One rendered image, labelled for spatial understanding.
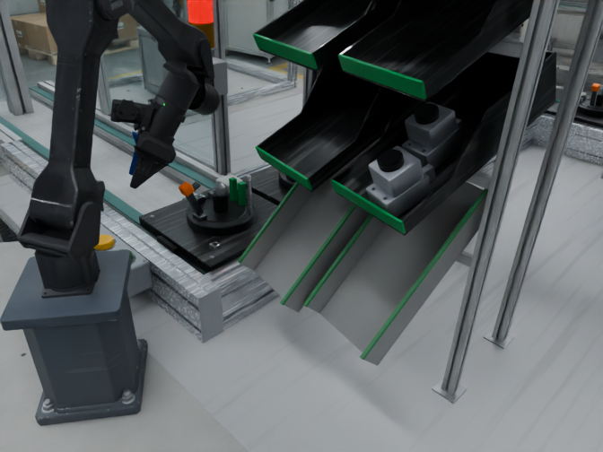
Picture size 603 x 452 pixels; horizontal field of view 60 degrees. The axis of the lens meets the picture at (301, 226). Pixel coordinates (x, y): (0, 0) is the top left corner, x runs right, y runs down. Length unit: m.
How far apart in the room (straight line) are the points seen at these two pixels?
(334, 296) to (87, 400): 0.39
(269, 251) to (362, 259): 0.17
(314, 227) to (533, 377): 0.44
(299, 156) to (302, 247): 0.16
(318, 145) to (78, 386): 0.49
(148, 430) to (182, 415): 0.05
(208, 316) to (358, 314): 0.28
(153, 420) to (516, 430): 0.54
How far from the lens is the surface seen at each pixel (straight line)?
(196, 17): 1.14
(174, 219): 1.08
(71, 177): 0.71
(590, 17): 0.79
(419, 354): 0.94
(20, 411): 0.92
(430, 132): 0.65
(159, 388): 0.88
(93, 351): 0.78
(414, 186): 0.62
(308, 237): 0.83
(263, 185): 1.19
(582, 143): 1.87
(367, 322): 0.75
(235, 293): 0.93
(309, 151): 0.76
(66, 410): 0.87
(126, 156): 1.53
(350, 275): 0.78
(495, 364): 0.97
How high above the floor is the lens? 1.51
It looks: 31 degrees down
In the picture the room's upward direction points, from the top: 2 degrees clockwise
